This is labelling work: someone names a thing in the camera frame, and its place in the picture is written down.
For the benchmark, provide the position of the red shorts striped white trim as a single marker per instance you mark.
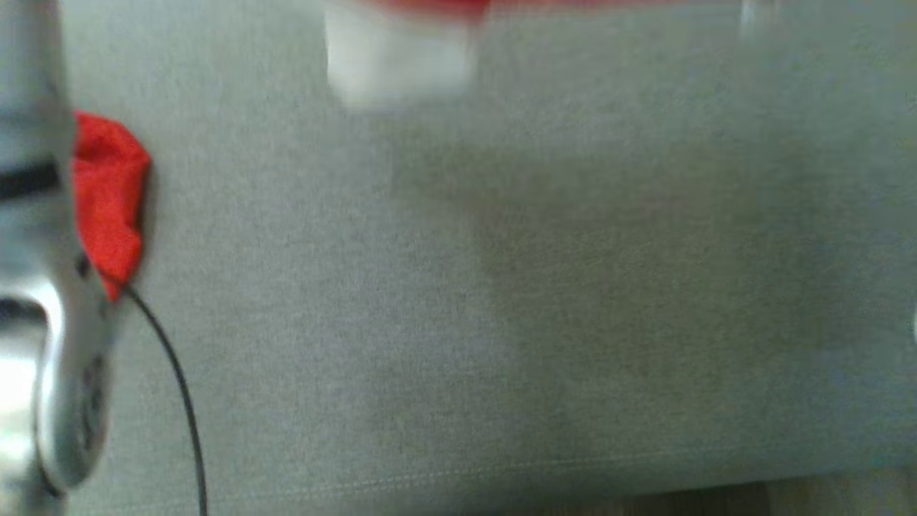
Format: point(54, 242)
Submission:
point(401, 57)

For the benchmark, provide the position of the red shorts wide white band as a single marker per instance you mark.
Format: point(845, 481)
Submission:
point(107, 193)

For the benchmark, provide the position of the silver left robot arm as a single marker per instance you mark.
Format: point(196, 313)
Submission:
point(64, 401)

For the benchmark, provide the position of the large grey sofa seat cushion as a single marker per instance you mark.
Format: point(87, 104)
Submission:
point(501, 287)

